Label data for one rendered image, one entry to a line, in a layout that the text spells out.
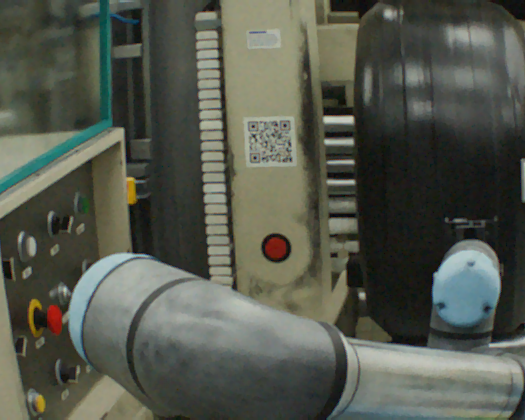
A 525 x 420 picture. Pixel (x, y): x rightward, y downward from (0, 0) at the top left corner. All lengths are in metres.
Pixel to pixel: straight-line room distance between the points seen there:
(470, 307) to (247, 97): 0.73
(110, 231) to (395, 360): 0.88
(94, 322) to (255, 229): 0.90
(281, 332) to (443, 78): 0.80
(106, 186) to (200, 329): 0.90
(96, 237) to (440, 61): 0.57
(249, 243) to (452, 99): 0.44
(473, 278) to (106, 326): 0.41
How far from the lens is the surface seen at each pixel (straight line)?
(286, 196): 1.86
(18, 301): 1.48
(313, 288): 1.89
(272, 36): 1.83
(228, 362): 0.91
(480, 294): 1.22
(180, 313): 0.93
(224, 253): 1.91
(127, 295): 0.98
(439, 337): 1.26
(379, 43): 1.72
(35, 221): 1.55
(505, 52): 1.71
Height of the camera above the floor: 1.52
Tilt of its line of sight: 12 degrees down
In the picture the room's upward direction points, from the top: 3 degrees counter-clockwise
